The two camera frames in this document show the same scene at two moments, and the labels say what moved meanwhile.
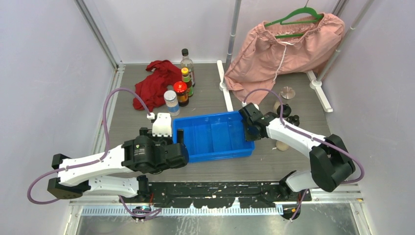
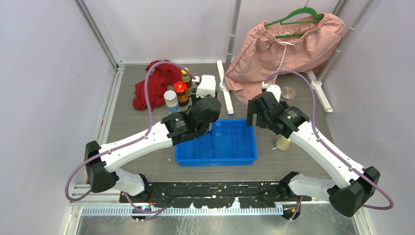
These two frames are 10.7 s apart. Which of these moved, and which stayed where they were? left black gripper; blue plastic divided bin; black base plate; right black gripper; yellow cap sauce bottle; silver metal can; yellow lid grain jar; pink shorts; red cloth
Moved: left black gripper; right black gripper; blue plastic divided bin
Stayed: red cloth; black base plate; silver metal can; pink shorts; yellow lid grain jar; yellow cap sauce bottle
